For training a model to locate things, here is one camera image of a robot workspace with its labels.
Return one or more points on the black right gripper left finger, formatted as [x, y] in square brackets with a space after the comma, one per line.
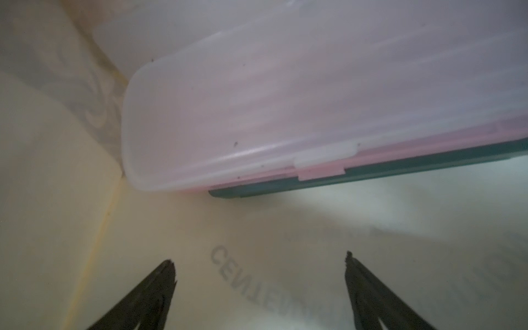
[146, 306]

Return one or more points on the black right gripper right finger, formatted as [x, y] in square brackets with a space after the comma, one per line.
[374, 305]

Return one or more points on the pink translucent case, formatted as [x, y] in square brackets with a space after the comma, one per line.
[313, 148]

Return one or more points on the dark green case in bag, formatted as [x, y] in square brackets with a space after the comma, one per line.
[438, 161]

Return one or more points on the cream canvas tote bag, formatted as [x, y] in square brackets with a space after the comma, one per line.
[76, 237]

